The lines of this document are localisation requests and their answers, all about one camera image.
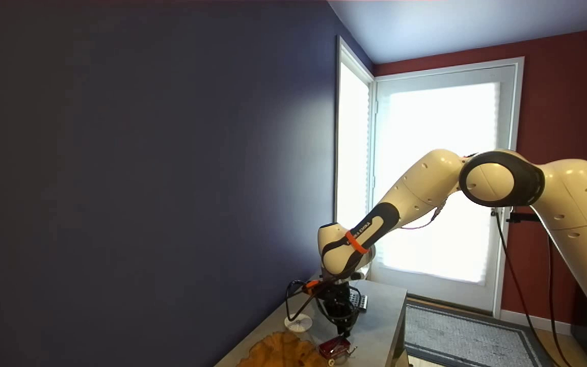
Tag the white framed window door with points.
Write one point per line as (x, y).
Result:
(436, 175)

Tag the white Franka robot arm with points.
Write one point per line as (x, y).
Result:
(442, 190)

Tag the grey floor rug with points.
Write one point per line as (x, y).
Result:
(463, 332)

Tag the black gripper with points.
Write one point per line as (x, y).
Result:
(337, 299)

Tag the black wrist camera orange mount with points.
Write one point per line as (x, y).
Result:
(313, 286)

